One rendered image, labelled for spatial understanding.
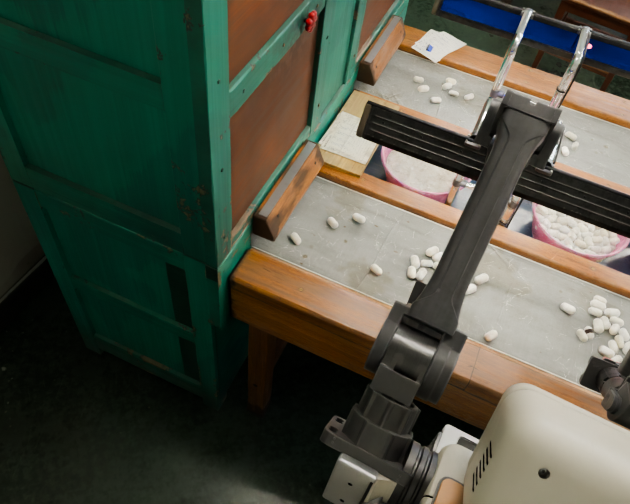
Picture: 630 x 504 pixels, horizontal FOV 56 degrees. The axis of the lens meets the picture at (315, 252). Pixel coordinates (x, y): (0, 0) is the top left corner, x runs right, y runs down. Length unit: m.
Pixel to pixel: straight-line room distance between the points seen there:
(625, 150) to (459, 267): 1.36
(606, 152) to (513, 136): 1.23
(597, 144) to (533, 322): 0.74
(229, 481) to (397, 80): 1.37
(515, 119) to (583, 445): 0.41
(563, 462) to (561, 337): 0.92
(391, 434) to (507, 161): 0.37
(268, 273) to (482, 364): 0.52
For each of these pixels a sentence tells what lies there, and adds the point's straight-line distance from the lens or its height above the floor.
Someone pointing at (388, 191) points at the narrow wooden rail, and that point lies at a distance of 1.61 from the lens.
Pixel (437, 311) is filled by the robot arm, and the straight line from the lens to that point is 0.77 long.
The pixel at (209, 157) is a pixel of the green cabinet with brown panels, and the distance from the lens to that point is 1.06.
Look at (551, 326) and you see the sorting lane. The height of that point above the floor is 0.74.
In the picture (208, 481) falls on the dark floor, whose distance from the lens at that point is 2.00.
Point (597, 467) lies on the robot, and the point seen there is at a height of 1.39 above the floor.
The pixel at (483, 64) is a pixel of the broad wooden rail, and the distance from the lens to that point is 2.15.
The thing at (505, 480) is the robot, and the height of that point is 1.35.
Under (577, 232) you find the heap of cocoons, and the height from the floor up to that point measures 0.74.
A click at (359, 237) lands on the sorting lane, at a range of 1.52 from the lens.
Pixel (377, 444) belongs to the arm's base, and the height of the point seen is 1.22.
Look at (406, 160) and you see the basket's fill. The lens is 1.75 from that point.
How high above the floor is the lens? 1.92
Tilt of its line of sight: 53 degrees down
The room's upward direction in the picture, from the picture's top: 9 degrees clockwise
